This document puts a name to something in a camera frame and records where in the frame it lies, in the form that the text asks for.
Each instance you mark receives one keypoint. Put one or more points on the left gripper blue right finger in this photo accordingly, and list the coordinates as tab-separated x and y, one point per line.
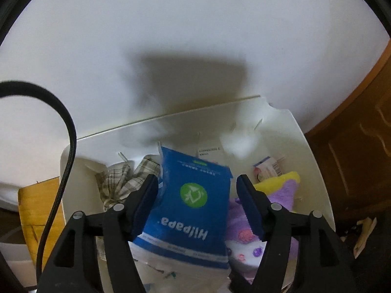
255	205

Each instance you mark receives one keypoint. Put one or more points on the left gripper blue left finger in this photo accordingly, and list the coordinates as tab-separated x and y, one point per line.
138	206

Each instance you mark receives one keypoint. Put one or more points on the yellow duck plush toy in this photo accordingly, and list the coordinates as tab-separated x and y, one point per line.
273	184

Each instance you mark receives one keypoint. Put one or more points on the plaid fabric bow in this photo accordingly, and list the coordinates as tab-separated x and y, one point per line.
118	181

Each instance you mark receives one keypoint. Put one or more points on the pink tissue pack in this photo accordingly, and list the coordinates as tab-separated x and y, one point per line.
267	168

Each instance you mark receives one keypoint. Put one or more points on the blue Hiipapa wipes pack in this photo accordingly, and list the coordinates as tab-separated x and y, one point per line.
188	221

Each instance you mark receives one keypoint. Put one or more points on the white green medicine box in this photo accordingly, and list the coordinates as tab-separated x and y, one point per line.
213	154

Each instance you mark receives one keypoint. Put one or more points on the white plastic storage bin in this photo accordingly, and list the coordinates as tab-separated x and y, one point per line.
247	131

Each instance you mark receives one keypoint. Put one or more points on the white curved chair back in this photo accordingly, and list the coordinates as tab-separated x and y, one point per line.
9	197

